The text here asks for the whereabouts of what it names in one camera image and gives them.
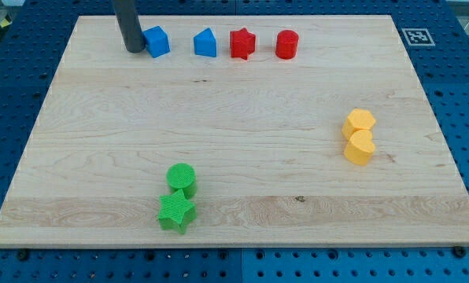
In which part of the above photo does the white fiducial marker tag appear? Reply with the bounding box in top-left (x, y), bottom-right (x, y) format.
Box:
top-left (401, 28), bottom-right (435, 46)

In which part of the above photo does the red star block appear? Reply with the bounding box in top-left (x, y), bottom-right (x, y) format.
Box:
top-left (230, 28), bottom-right (257, 60)

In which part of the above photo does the blue cube block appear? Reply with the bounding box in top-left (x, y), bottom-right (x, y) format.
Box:
top-left (143, 26), bottom-right (170, 58)

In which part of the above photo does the green star block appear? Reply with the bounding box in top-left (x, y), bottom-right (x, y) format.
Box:
top-left (157, 189), bottom-right (197, 234)

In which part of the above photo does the yellow heart block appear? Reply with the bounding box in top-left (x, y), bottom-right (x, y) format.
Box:
top-left (343, 130), bottom-right (376, 166)

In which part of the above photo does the blue triangular prism block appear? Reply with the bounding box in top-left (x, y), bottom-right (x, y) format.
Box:
top-left (193, 28), bottom-right (217, 57)

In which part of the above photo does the wooden board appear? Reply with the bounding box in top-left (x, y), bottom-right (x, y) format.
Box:
top-left (0, 15), bottom-right (469, 249)

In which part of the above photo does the green cylinder block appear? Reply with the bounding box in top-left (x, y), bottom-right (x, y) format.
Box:
top-left (166, 163), bottom-right (198, 199)

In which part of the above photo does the red cylinder block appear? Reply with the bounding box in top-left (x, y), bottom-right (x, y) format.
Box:
top-left (275, 30), bottom-right (299, 60)

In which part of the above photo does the yellow hexagon block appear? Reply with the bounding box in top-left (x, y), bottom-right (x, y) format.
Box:
top-left (342, 108), bottom-right (376, 140)

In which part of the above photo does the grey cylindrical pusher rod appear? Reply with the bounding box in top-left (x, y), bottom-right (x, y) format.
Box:
top-left (112, 0), bottom-right (146, 53)

